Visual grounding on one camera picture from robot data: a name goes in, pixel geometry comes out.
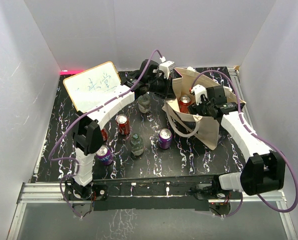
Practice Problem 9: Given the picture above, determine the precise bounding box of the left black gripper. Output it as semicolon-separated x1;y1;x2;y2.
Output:
146;74;176;100

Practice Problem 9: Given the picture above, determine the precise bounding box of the red cola can front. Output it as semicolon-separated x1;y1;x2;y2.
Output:
178;94;192;114

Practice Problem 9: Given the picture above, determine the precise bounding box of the red cola can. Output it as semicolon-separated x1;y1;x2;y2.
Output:
116;114;130;135
101;128;108;142
178;94;192;114

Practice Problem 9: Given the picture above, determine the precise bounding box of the beige canvas tote bag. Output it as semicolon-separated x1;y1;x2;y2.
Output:
161;66;247;151

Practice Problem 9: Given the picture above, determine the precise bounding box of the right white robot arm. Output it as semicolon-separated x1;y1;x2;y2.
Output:
188;84;286;199

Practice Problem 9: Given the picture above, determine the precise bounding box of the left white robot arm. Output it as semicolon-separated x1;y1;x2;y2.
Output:
71;58;175;200

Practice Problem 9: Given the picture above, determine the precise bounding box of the far clear glass bottle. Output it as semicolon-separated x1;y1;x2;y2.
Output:
138;93;151;114

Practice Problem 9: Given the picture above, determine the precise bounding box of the clear glass bottle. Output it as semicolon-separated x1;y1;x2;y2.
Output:
138;93;151;114
130;133;144;156

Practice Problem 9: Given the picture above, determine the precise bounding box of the purple soda can centre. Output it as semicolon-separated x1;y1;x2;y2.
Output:
158;128;173;150

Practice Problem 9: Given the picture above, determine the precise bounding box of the purple soda can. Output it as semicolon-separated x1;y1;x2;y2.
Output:
96;145;113;166
158;128;173;150

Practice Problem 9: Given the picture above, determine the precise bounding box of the red cola can centre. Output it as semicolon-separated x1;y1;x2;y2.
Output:
116;114;130;135

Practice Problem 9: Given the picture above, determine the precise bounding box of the near clear glass bottle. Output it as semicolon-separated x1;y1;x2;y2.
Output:
130;133;144;156

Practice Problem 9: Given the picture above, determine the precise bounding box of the red cola can left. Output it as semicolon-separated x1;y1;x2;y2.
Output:
101;128;108;142

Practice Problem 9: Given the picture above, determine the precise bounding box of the purple soda can left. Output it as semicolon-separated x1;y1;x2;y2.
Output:
96;145;113;166

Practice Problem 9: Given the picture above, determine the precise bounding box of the pink red marker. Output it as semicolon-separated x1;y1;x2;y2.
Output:
60;70;83;76

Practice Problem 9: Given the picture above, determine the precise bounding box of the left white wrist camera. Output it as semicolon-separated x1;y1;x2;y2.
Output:
159;60;175;79

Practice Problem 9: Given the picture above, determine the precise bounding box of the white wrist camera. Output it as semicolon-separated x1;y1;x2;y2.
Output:
189;84;207;106
159;60;175;79

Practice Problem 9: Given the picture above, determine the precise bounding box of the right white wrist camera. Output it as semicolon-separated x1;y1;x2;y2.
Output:
189;84;207;106

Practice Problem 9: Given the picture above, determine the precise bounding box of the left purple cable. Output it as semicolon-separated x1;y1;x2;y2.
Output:
48;49;166;221

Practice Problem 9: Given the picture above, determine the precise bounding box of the small whiteboard orange frame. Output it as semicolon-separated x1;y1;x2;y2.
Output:
63;61;121;113

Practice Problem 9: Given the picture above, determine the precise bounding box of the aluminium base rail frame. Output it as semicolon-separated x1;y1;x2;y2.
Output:
6;67;297;240

